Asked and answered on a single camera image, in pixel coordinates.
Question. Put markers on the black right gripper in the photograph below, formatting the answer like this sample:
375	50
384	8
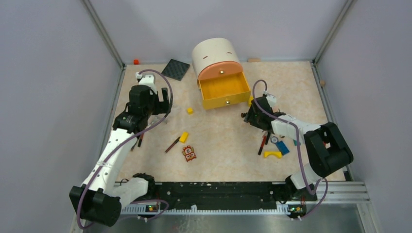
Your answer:
250	118

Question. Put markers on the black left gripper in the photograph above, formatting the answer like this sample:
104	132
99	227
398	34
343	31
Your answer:
162	107

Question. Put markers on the yellow drawer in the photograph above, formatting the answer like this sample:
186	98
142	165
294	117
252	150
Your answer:
224	91

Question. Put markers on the cream round drawer organizer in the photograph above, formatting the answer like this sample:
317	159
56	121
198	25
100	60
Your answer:
215	57

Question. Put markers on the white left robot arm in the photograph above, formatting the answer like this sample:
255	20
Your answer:
97	199

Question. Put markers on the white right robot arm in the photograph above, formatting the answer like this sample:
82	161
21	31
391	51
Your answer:
326	147

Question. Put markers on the yellow block near drawer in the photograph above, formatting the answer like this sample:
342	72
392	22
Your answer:
250	101

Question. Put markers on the red black pen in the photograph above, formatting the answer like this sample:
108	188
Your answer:
262	145

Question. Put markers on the small yellow cube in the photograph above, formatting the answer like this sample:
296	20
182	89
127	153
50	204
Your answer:
189	110

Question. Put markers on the round small watch dial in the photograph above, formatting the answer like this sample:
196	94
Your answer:
274	139

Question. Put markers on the dark red lip gloss tube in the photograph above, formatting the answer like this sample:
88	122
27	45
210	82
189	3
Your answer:
172	144

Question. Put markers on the yellow rectangular block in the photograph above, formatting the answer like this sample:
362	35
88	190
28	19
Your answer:
183	137

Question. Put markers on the black textured square mat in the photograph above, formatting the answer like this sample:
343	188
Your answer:
175	69

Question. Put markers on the yellow arch block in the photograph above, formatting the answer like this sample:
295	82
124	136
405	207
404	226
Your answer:
276	154

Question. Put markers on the blue rectangular block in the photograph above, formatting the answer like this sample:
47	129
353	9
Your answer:
283	149

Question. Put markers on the red owl number puzzle piece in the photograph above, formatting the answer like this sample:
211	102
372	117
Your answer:
189	153

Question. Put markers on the wooden block at back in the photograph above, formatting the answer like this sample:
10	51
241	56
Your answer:
253	60

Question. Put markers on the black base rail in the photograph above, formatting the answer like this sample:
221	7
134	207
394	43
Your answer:
224	195

